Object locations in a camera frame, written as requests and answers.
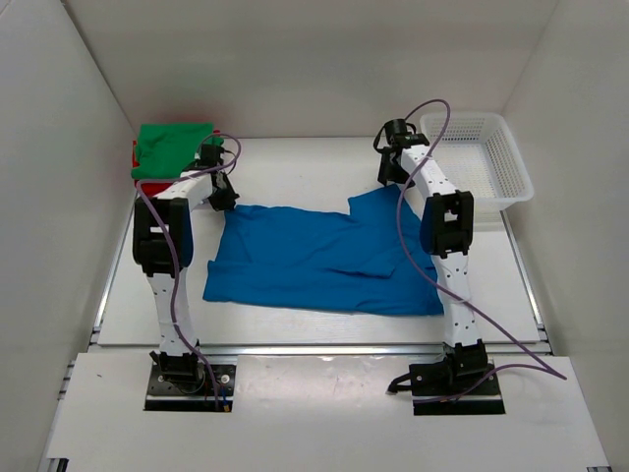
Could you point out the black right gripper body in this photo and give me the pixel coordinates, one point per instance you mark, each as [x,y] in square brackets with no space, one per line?
[386,153]

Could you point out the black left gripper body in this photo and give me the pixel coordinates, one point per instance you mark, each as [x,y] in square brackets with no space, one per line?
[226,183]

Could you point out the blue t-shirt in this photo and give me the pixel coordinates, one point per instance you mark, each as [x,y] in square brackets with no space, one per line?
[368,260]

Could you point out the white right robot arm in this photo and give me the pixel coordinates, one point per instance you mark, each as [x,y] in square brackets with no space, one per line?
[446,231]

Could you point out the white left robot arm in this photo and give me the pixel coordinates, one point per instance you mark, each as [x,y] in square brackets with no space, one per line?
[163,240]

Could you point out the folded green t-shirt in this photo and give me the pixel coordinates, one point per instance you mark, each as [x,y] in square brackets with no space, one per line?
[167,150]

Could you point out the white plastic mesh basket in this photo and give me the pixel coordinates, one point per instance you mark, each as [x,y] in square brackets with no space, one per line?
[479,154]

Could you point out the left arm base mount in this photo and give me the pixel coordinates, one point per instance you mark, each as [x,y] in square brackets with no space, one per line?
[184,384]

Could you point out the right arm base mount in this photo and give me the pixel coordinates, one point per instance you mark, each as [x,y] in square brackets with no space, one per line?
[461,383]

